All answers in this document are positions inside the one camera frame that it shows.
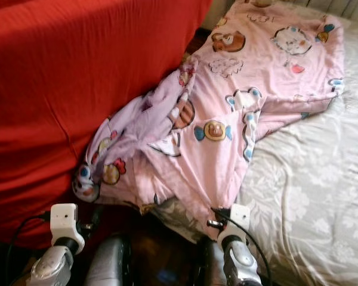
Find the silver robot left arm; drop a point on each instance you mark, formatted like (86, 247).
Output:
(51, 268)

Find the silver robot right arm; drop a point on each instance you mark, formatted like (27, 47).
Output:
(241, 265)

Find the silver robot left leg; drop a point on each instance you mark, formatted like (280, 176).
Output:
(106, 262)

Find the pink cartoon blanket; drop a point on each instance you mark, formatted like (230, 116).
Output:
(262, 89)

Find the red covered mattress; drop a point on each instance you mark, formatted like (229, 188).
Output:
(83, 77)

